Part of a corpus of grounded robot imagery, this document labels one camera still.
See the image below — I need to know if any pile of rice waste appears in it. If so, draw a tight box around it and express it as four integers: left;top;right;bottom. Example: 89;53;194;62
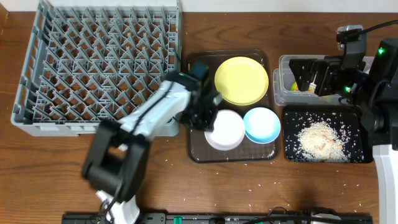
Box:
294;121;349;162

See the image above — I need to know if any black waste tray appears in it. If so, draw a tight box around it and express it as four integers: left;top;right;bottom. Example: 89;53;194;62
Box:
282;105;373;164

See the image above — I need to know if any yellow round plate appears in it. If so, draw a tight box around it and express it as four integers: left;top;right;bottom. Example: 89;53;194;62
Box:
214;57;269;106

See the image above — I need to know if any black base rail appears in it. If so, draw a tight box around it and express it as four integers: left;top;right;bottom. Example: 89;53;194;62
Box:
61;207;374;224

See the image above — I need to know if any yellow green wrapper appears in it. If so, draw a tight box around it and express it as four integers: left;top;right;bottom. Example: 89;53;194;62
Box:
290;82;316;93

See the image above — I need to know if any white shallow bowl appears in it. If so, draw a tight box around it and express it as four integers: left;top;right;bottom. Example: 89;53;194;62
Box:
205;110;245;151

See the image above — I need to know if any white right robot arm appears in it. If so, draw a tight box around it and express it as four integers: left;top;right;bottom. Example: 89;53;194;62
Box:
289;38;397;223

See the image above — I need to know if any clear plastic waste bin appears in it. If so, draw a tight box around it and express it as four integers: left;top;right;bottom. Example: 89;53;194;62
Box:
272;54;376;106

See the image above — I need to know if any light blue bowl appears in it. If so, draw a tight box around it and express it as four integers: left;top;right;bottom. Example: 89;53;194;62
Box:
243;107;281;144

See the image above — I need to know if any dark brown serving tray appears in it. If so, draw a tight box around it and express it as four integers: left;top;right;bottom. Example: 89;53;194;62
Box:
185;49;280;163

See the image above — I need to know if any grey plastic dish rack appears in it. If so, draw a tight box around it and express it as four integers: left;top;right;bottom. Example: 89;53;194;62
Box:
11;1;182;136

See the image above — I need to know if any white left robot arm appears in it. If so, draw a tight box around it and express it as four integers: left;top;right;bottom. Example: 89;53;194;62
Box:
82;68;222;223

